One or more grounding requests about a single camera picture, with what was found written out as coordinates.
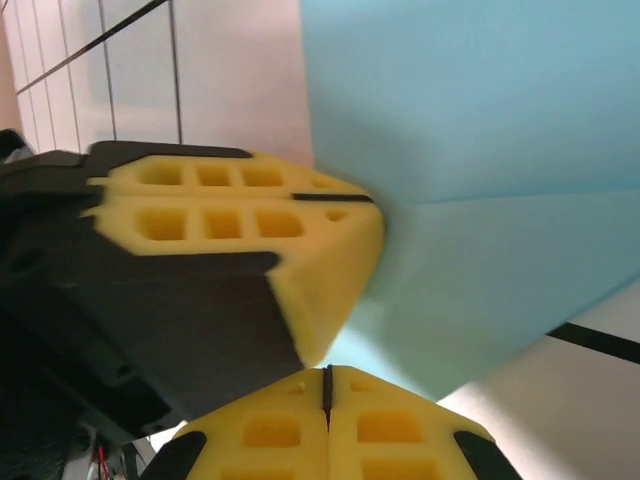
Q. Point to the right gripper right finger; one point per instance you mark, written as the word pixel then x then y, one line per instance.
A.
pixel 440 430

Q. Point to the light blue paper sheet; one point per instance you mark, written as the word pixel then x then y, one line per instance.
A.
pixel 475 150

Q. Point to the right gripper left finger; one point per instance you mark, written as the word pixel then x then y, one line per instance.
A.
pixel 280 405

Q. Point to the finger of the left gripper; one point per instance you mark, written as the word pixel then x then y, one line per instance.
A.
pixel 320 280
pixel 190 175

